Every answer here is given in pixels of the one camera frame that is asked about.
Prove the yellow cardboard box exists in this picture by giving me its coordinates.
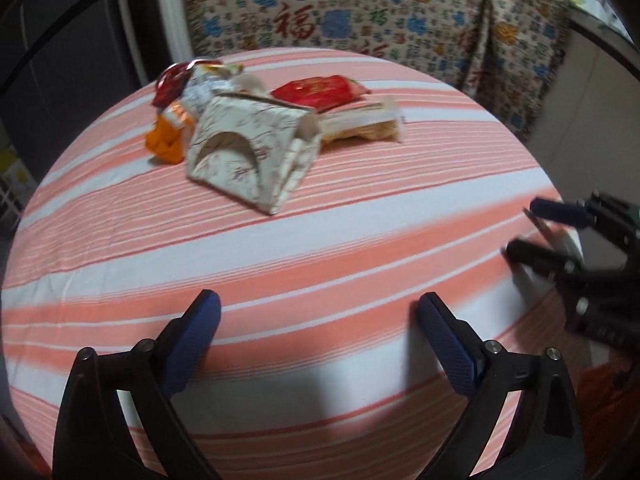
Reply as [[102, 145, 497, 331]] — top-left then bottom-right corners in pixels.
[[0, 145, 37, 223]]

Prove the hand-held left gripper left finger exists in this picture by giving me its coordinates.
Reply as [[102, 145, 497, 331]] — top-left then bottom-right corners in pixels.
[[52, 289, 223, 480]]

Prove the grey refrigerator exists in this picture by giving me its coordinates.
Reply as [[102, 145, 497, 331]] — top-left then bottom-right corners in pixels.
[[0, 0, 153, 166]]

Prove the small printed cloth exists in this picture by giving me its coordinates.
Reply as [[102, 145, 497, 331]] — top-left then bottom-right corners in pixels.
[[460, 0, 573, 143]]

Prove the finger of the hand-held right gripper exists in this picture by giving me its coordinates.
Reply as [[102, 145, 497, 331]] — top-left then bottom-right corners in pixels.
[[529, 196, 597, 231], [505, 238, 583, 282]]

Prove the clear cracker packet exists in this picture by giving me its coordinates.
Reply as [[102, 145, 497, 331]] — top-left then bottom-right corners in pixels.
[[317, 96, 405, 145]]

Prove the orange paper wrapper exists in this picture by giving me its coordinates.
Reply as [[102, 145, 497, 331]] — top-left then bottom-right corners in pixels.
[[145, 102, 198, 164]]

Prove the silver white snack packet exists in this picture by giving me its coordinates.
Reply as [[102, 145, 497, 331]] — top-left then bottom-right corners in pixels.
[[180, 62, 246, 116]]

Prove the red ribbon wrapper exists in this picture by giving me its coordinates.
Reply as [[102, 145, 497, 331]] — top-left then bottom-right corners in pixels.
[[151, 60, 201, 108]]

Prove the red packet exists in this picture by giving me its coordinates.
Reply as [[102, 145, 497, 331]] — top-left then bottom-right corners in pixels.
[[271, 75, 372, 113]]

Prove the patterned beige paper box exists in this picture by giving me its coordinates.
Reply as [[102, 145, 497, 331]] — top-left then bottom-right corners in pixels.
[[186, 74, 321, 216]]

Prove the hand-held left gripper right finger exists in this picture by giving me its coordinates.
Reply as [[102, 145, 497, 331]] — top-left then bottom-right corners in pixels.
[[417, 291, 586, 480]]

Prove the striped orange white tablecloth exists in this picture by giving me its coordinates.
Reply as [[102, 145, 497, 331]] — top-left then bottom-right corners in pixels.
[[0, 47, 583, 480]]

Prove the large printed cloth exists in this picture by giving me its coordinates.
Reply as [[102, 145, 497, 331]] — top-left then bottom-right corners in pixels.
[[177, 0, 493, 96]]

